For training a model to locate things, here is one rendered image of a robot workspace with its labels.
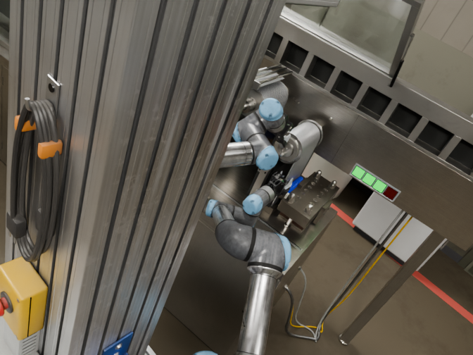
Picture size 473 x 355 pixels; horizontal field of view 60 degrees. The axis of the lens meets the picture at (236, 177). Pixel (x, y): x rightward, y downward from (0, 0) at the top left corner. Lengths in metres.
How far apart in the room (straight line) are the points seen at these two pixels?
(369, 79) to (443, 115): 0.35
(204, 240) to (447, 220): 1.14
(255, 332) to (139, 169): 0.85
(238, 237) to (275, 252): 0.13
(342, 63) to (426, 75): 2.14
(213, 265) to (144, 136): 1.55
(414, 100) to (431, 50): 2.13
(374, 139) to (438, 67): 2.10
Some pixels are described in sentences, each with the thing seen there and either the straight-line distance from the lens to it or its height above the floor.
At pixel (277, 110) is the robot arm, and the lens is 1.37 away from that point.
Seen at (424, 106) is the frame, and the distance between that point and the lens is 2.00.
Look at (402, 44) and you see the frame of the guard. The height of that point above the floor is 1.83.
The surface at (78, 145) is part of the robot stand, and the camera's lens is 0.57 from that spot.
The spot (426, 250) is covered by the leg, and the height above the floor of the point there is 0.94.
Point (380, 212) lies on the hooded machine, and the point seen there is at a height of 0.32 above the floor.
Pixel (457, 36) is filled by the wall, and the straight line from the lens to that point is 4.07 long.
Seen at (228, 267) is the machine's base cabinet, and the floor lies 0.69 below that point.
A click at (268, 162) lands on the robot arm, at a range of 1.29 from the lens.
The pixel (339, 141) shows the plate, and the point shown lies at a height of 1.27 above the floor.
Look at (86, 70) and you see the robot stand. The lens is 0.51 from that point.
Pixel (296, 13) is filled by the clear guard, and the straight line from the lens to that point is 2.10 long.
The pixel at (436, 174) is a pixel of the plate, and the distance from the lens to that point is 2.07.
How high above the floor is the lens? 2.13
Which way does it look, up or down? 34 degrees down
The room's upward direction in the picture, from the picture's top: 24 degrees clockwise
